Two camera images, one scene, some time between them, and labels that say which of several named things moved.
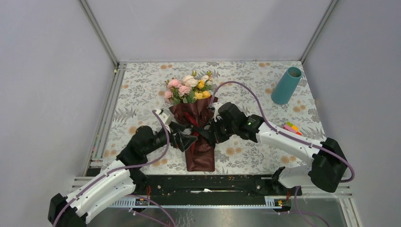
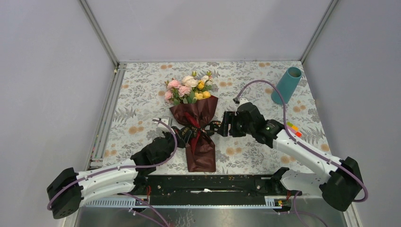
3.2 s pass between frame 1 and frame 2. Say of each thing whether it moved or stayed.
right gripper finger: moved
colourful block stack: stayed
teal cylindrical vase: stayed
